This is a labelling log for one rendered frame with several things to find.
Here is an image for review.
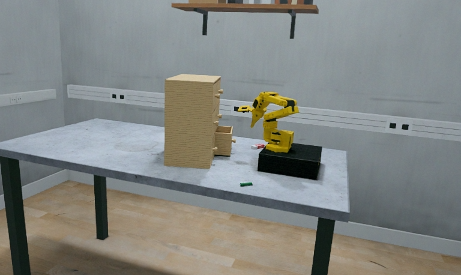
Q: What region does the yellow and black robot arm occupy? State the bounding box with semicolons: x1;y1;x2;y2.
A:
252;92;299;153

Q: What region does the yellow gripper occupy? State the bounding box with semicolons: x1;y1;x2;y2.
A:
238;106;267;128

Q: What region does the red and white eraser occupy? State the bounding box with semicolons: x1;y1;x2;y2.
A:
251;144;265;150

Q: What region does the tan wooden chest of drawers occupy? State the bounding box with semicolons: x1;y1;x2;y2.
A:
164;74;221;169

